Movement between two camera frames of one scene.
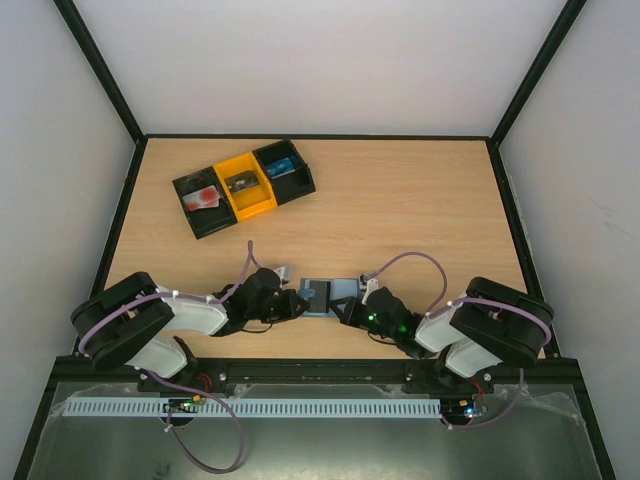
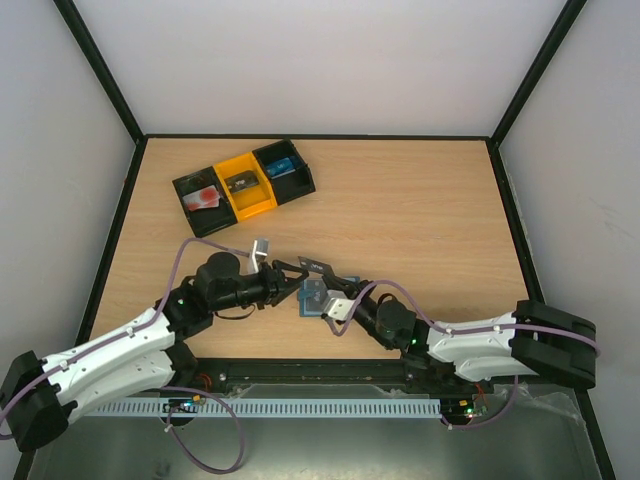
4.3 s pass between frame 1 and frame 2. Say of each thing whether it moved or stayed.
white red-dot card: stayed
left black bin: stayed
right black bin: stayed
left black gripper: moved
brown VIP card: stayed
